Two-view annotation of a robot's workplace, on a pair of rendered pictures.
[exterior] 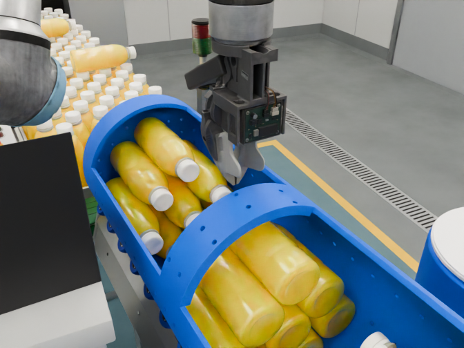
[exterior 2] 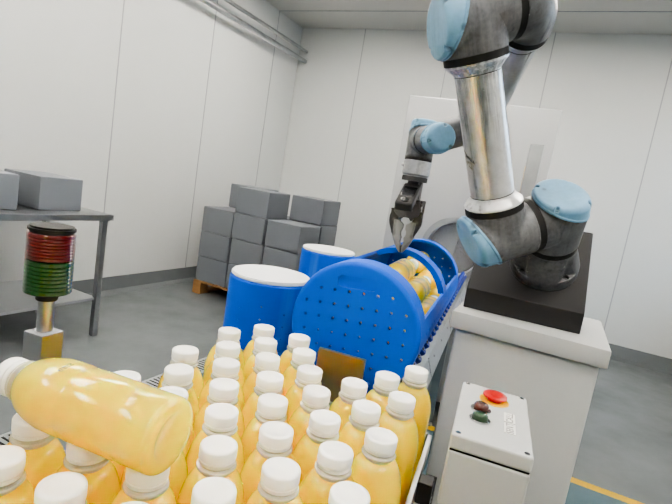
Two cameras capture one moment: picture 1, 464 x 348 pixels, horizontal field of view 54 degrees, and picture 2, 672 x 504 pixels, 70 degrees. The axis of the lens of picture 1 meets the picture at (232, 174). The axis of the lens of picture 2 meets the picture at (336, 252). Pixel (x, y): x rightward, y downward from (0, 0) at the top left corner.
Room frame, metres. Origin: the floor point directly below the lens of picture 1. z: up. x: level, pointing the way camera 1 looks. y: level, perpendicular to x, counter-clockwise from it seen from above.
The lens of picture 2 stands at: (1.57, 0.88, 1.39)
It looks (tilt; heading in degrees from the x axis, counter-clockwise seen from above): 8 degrees down; 228
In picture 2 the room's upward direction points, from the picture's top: 9 degrees clockwise
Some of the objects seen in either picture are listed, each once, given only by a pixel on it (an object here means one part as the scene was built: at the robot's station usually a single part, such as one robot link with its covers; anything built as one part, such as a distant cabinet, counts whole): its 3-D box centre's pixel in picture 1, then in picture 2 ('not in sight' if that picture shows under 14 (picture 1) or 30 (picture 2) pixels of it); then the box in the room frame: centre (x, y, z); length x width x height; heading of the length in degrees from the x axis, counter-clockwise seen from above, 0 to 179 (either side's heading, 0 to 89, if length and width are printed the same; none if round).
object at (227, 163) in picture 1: (231, 163); (409, 236); (0.53, 0.00, 1.27); 0.06 x 0.03 x 0.09; 30
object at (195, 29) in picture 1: (201, 30); (51, 245); (1.43, 0.09, 1.23); 0.06 x 0.06 x 0.04
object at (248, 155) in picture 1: (250, 158); (399, 234); (0.55, -0.03, 1.27); 0.06 x 0.03 x 0.09; 30
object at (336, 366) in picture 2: not in sight; (338, 381); (0.91, 0.21, 0.99); 0.10 x 0.02 x 0.12; 121
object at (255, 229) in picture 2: not in sight; (267, 246); (-1.26, -3.42, 0.59); 1.20 x 0.80 x 1.19; 114
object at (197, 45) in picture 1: (202, 44); (48, 275); (1.43, 0.09, 1.18); 0.06 x 0.06 x 0.05
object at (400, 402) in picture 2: (43, 123); (401, 402); (1.04, 0.47, 1.09); 0.04 x 0.04 x 0.02
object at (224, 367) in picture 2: (131, 95); (226, 368); (1.22, 0.29, 1.09); 0.04 x 0.04 x 0.02
